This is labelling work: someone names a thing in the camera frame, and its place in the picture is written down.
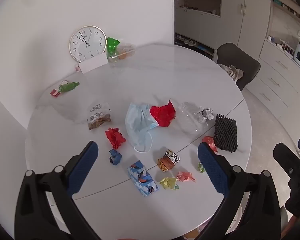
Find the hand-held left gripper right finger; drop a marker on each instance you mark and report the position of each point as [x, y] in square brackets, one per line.
[213, 170]

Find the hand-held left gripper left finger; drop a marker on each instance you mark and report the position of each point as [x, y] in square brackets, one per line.
[83, 167]

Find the red cardboard piece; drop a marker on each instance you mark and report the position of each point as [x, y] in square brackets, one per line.
[162, 115]

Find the small crumpled green paper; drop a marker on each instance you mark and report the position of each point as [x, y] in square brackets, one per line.
[201, 168]

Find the crumpled pink paper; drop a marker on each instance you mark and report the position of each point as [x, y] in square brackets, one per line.
[186, 176]

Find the red orange wrapper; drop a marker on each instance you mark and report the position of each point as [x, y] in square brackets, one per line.
[209, 140]

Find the crumpled blue wrapper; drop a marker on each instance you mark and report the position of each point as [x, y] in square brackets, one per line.
[117, 157]

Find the black foam net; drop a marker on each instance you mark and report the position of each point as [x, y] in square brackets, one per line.
[225, 132]

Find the crumpled red paper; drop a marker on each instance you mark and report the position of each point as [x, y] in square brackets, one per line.
[115, 137]

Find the brown patterned wrapper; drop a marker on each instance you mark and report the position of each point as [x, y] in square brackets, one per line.
[168, 161]

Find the crumpled yellow paper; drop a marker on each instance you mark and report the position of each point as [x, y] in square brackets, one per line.
[168, 183]

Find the clear snack packet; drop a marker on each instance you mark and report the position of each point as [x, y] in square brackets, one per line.
[98, 120]

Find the crushed clear plastic bottle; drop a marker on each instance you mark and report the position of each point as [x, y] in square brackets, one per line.
[190, 120]

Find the crumpled silver foil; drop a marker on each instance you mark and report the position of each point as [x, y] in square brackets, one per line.
[205, 113]

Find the blue patterned packet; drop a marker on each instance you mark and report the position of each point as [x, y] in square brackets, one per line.
[142, 180]

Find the blue face mask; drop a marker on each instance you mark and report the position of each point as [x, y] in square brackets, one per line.
[137, 122]

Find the white drawer unit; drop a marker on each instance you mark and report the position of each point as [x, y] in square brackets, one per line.
[275, 75]

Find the green wrapper with red box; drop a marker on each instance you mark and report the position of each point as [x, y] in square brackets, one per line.
[55, 93]

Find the beige cloth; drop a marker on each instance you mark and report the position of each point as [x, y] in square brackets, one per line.
[233, 72]

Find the small pink box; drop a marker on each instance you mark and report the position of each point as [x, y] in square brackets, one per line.
[77, 68]

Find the white card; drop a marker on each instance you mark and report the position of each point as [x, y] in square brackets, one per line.
[93, 63]

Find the dark grey chair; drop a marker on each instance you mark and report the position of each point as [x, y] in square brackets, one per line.
[240, 60]

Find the clear plastic bag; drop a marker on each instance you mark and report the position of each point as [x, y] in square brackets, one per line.
[126, 51]

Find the green plastic bag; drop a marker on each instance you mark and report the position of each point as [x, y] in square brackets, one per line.
[112, 45]

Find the tall white cabinet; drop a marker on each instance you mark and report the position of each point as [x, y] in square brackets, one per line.
[242, 12]

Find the grey open-shelf cabinet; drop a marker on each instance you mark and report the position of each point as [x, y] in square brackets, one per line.
[197, 20]

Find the round wall clock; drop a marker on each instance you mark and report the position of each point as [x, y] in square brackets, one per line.
[87, 43]

